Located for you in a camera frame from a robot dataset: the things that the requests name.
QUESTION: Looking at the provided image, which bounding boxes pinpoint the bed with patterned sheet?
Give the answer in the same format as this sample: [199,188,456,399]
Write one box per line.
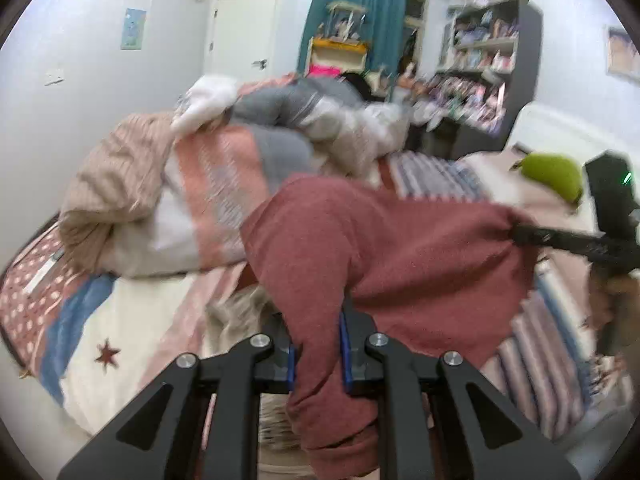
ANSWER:
[0,152,631,461]

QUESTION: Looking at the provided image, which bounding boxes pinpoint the framed wall picture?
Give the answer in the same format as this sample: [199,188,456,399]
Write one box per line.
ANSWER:
[602,25,640,81]

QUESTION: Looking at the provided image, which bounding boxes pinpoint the white door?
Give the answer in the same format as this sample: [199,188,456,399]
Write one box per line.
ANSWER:
[206,0,279,81]

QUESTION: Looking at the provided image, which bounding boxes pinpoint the pink grey patchwork duvet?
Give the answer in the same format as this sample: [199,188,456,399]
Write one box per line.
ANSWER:
[59,74,408,281]

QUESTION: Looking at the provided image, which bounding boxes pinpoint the pale blue wall poster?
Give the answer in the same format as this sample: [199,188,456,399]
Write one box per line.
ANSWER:
[121,8,147,51]

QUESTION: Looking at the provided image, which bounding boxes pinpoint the pink white pillow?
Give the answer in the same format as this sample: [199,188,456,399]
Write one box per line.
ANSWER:
[457,152,591,241]

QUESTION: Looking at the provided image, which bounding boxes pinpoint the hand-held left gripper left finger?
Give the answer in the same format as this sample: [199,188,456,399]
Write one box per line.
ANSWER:
[57,312,299,480]

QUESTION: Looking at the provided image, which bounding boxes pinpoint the person's right hand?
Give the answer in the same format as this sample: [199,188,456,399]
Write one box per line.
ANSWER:
[589,266,640,333]

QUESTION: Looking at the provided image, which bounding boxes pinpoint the dark red pants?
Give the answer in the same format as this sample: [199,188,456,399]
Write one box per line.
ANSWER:
[240,172,541,478]

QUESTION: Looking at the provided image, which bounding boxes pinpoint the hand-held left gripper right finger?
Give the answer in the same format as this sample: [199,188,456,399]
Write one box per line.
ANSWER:
[338,310,583,480]

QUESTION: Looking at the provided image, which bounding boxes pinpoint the black fuzzy object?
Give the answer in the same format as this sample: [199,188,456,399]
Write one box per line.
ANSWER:
[340,72,381,103]

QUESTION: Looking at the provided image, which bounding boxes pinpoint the green plush toy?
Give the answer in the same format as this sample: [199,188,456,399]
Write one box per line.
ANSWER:
[510,152,586,208]

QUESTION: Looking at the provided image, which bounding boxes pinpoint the teal curtain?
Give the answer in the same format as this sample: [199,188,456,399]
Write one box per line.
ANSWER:
[297,0,408,78]

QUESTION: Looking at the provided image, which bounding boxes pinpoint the white headboard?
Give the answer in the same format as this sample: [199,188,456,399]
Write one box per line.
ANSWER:
[502,102,640,181]

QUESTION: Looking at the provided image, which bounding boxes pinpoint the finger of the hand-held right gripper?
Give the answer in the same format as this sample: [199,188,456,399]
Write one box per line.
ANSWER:
[510,225,601,263]

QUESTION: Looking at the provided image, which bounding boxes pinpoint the dark grey bookshelf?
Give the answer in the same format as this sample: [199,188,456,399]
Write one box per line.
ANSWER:
[435,0,543,161]

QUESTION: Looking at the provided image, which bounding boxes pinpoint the dark grey desk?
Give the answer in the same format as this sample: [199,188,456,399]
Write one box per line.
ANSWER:
[407,122,501,161]

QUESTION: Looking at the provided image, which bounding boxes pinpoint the yellow topped white shelf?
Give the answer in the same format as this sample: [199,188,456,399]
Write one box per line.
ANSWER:
[306,1,371,78]

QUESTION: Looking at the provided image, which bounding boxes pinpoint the beige crumpled cloth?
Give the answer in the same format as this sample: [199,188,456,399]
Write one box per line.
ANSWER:
[205,285,301,456]

